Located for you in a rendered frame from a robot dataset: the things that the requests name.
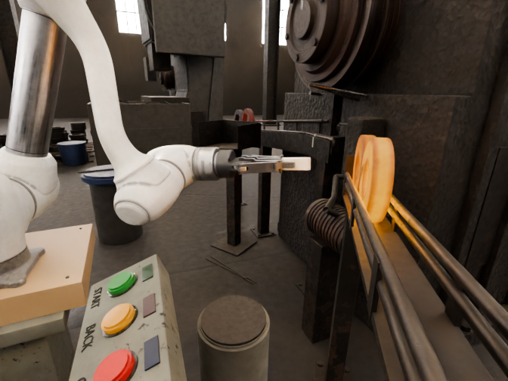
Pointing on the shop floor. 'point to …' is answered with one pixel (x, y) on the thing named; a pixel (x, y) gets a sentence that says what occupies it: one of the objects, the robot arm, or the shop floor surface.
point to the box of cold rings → (148, 126)
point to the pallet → (78, 132)
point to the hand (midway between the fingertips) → (295, 163)
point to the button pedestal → (93, 354)
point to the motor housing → (321, 269)
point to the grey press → (187, 53)
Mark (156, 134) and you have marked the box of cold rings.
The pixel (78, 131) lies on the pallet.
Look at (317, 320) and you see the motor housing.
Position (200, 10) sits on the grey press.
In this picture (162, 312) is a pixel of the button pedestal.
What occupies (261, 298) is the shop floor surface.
